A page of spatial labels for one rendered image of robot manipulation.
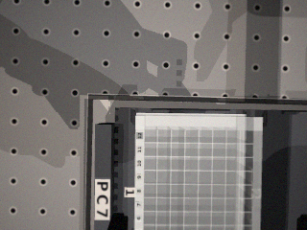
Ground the dark grey plate carrier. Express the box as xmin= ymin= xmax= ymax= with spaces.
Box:
xmin=94 ymin=107 xmax=307 ymax=230

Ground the white multi-well plate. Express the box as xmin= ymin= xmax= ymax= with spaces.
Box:
xmin=134 ymin=113 xmax=263 ymax=230

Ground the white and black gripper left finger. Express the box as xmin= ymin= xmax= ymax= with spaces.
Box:
xmin=107 ymin=213 xmax=128 ymax=230

